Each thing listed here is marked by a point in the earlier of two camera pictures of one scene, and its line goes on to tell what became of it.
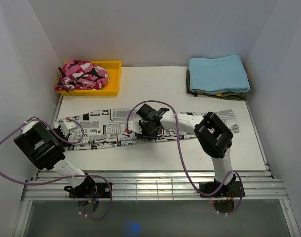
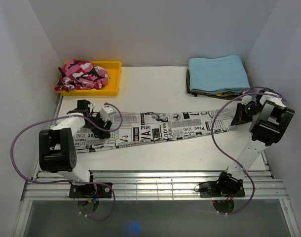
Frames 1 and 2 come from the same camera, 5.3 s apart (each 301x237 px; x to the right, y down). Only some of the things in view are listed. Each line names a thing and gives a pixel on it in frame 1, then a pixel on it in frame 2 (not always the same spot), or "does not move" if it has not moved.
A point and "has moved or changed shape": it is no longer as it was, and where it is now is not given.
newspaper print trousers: [117, 126] has moved or changed shape
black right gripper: [153, 136] -> [240, 117]
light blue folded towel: [218, 74] does not move
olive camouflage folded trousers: [242, 95] does not move
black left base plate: [90, 190] does not move
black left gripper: [63, 142] -> [101, 134]
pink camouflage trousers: [76, 74] does not move
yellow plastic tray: [110, 89] does not move
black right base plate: [231, 189] does not move
